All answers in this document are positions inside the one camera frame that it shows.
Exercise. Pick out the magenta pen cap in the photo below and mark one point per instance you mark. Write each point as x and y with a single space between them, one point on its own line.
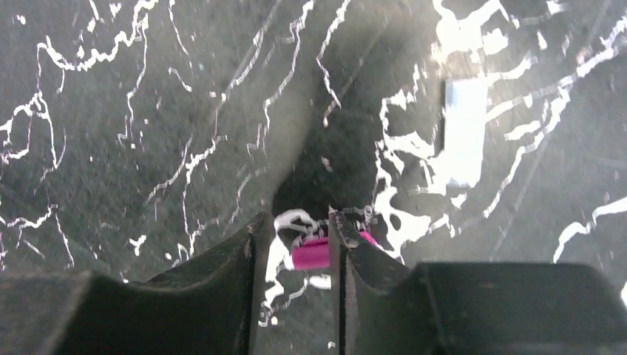
315 254

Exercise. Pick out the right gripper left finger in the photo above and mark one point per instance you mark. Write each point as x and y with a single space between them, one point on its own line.
209 304

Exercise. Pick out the clear pen cap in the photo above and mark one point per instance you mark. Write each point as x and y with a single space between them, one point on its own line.
465 117

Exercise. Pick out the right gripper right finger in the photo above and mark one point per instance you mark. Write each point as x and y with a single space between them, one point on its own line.
384 307

